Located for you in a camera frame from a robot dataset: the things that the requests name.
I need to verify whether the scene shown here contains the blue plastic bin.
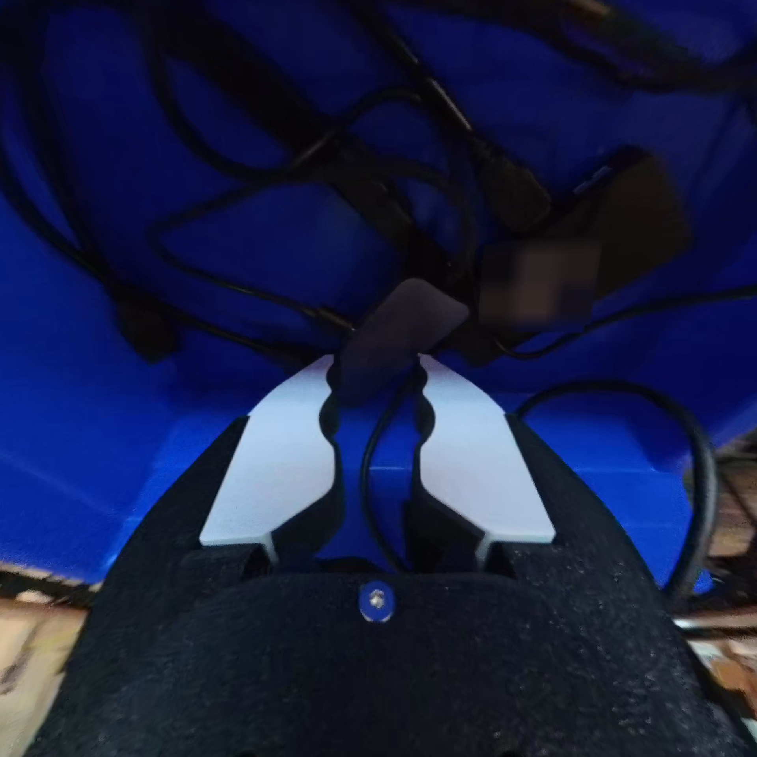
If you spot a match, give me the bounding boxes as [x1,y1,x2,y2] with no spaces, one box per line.
[0,0,757,598]

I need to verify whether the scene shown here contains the black usb cable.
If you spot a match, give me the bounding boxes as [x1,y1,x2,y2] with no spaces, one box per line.
[513,380,721,599]

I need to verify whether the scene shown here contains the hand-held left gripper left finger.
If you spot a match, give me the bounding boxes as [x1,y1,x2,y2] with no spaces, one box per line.
[199,354,349,564]

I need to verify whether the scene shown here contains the tangle of black cables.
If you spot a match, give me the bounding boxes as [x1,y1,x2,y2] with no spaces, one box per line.
[0,0,757,370]

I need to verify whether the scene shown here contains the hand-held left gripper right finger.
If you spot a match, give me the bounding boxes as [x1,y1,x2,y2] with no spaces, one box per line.
[404,354,558,567]

